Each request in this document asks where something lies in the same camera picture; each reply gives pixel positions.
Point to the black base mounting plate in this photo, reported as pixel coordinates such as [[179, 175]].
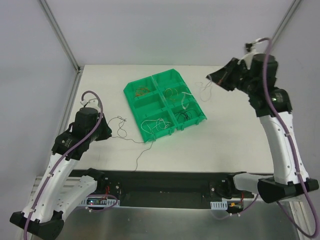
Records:
[[178, 190]]

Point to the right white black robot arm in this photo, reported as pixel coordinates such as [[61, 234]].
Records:
[[255, 75]]

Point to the green plastic bin left column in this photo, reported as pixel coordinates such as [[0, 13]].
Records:
[[149, 109]]

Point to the white cable duct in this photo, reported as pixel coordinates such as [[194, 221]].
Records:
[[98, 202], [219, 205]]

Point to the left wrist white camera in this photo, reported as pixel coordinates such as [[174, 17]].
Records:
[[92, 101]]

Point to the right white cable duct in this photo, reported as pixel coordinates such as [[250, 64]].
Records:
[[219, 205]]

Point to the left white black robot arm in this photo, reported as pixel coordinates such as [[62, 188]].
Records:
[[48, 209]]

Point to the wrist white camera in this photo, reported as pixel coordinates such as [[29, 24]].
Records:
[[92, 101], [250, 52]]

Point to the left white cable duct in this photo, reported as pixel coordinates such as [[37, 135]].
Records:
[[98, 202]]

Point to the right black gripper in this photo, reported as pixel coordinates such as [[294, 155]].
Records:
[[233, 74]]

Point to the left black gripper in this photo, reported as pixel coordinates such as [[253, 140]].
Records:
[[104, 129]]

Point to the green plastic bin column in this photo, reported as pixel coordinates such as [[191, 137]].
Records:
[[149, 109], [183, 106]]

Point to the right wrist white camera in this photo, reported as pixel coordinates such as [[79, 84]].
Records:
[[250, 52]]

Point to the green plastic bin right column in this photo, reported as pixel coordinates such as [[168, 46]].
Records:
[[183, 106]]

